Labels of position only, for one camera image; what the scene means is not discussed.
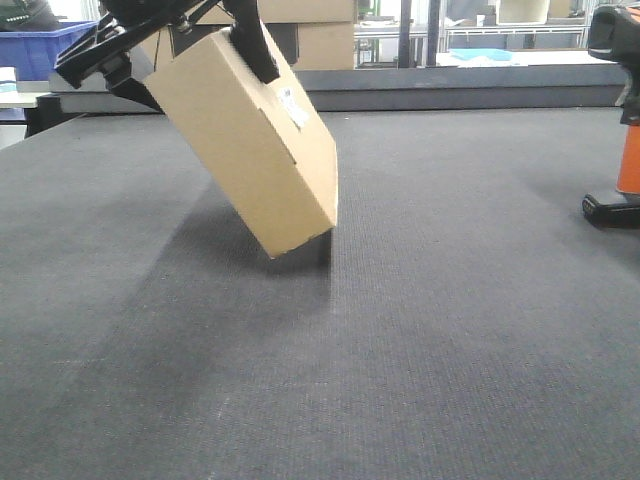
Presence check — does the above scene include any brown cardboard package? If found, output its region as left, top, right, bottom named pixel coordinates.
left=156, top=28, right=339, bottom=258

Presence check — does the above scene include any orange black barcode scanner gun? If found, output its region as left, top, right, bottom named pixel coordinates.
left=581, top=4, right=640, bottom=230

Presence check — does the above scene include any black bag in crate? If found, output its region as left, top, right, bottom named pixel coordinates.
left=1, top=0, right=60, bottom=32

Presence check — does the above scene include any black vertical pole left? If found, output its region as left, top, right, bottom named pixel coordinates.
left=397, top=0, right=412, bottom=69

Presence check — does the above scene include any white barcode label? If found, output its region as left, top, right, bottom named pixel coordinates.
left=277, top=87, right=310, bottom=130

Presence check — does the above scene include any large cardboard box with black print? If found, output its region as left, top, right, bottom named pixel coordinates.
left=141, top=0, right=356, bottom=71

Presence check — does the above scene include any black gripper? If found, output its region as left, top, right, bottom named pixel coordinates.
left=55, top=0, right=280, bottom=112

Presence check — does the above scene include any blue tray on table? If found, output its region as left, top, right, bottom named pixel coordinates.
left=449, top=48, right=513, bottom=62

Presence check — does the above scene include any blue plastic crate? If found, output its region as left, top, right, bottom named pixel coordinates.
left=1, top=21, right=97, bottom=81

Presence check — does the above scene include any black vertical pole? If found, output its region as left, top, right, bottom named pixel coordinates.
left=397, top=0, right=412, bottom=69
left=425, top=0, right=441, bottom=67

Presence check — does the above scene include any dark raised table edge rail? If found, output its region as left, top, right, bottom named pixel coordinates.
left=48, top=63, right=629, bottom=115

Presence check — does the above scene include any black vertical pole right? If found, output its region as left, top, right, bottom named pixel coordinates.
left=425, top=0, right=441, bottom=67

